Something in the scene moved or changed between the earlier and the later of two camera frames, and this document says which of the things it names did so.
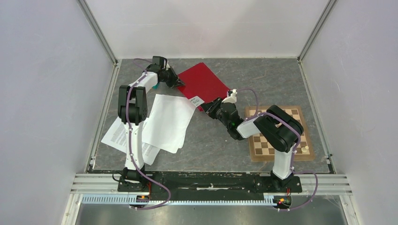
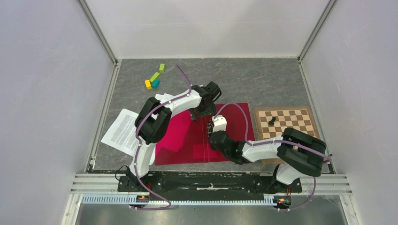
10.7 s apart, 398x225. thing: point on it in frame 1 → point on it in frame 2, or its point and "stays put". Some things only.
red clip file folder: [201, 86] → [180, 139]
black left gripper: [175, 78] → [210, 111]
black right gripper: [207, 106] → [212, 146]
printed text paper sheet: [115, 138] stays put
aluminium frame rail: [318, 184] stays put
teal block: [155, 87] stays put
